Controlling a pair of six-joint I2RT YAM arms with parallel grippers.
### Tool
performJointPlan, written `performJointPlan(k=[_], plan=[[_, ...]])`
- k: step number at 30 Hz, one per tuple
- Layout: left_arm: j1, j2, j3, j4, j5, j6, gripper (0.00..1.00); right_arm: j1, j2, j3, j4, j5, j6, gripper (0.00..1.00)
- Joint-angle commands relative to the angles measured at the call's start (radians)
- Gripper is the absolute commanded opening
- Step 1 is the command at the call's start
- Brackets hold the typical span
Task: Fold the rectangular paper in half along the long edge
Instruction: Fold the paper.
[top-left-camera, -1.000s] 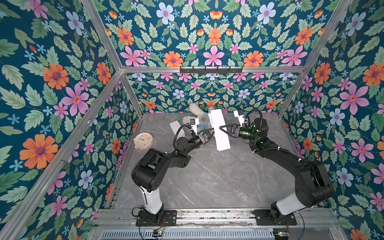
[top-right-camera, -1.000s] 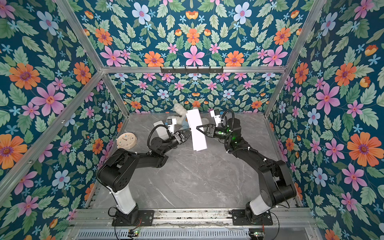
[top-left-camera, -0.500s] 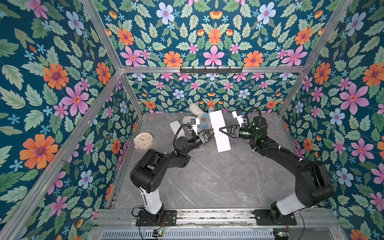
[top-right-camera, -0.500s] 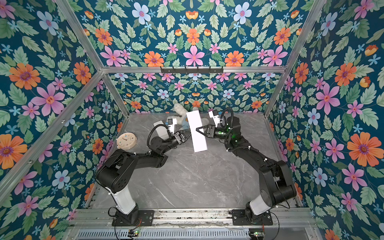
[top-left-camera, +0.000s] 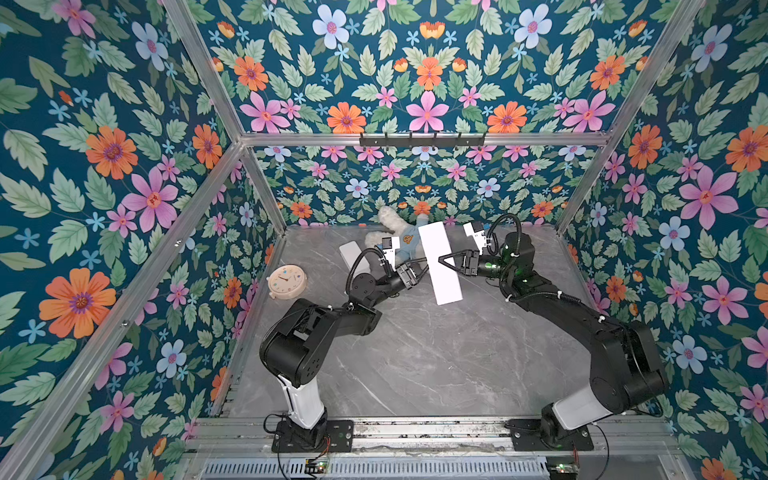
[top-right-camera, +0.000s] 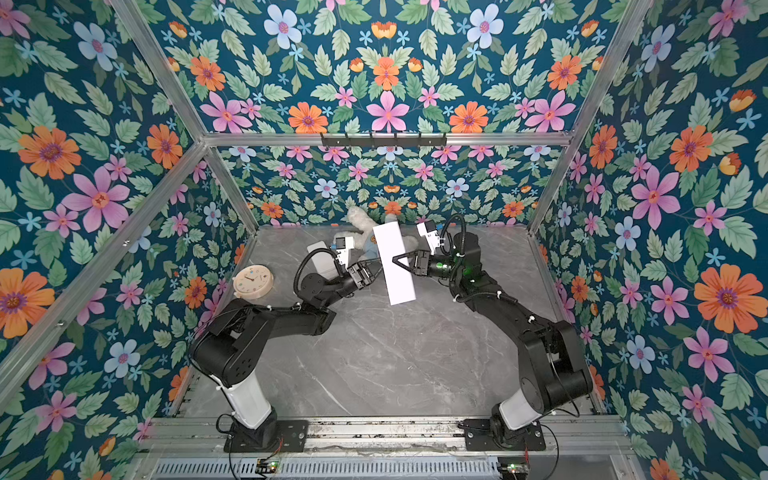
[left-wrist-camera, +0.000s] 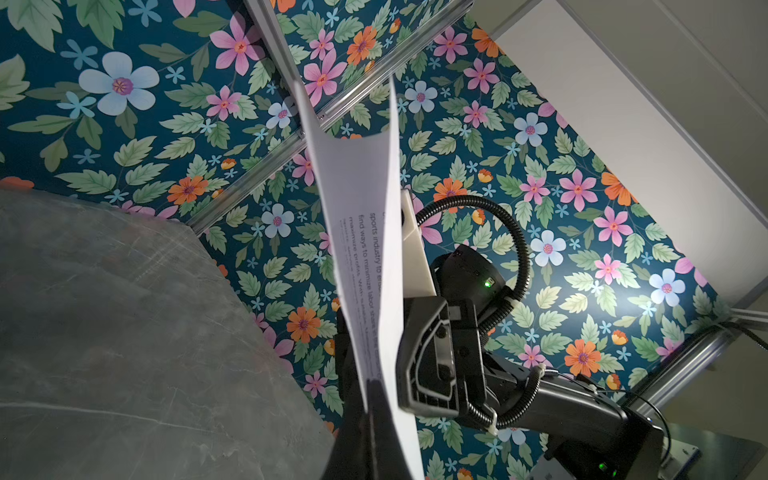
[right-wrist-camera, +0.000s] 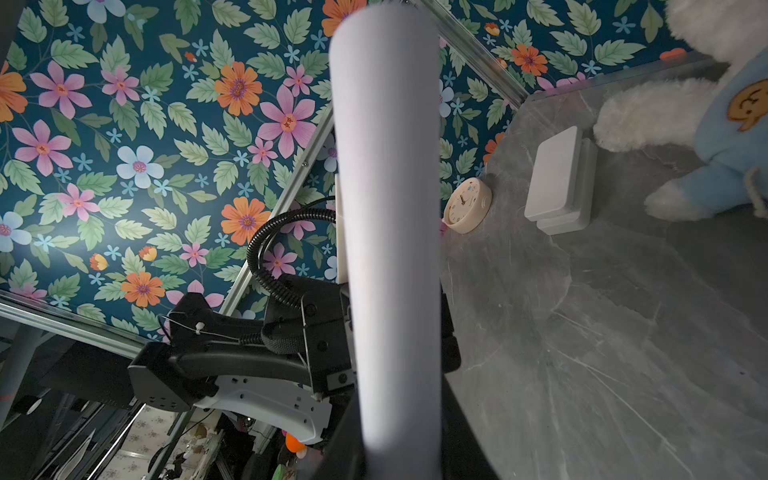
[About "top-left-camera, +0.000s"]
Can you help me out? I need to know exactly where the white printed paper sheet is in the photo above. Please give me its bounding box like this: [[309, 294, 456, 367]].
[[419, 222, 463, 305]]

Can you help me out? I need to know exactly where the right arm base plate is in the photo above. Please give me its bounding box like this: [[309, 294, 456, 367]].
[[504, 418, 594, 452]]

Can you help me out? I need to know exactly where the white rectangular box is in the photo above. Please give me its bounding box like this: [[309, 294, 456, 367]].
[[339, 241, 370, 276]]

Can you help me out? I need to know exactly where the white teddy bear blue shirt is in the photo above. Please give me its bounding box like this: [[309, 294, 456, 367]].
[[364, 206, 429, 264]]

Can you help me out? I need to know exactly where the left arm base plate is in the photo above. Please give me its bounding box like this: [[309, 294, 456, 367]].
[[271, 419, 355, 453]]

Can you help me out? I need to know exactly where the beige round clock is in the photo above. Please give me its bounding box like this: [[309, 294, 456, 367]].
[[267, 265, 308, 300]]

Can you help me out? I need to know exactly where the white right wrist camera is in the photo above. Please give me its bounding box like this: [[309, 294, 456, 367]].
[[463, 221, 488, 255]]

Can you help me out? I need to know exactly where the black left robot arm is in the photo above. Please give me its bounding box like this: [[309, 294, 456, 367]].
[[259, 259, 429, 433]]

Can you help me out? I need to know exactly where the black hook rail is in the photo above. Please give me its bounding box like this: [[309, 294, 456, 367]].
[[358, 133, 486, 149]]

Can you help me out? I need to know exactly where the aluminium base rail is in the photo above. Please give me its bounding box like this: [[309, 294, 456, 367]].
[[179, 415, 685, 457]]

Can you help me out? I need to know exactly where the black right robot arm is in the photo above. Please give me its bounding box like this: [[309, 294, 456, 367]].
[[438, 232, 669, 450]]

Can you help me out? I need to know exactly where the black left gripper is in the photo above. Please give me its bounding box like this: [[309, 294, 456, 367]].
[[365, 260, 428, 311]]

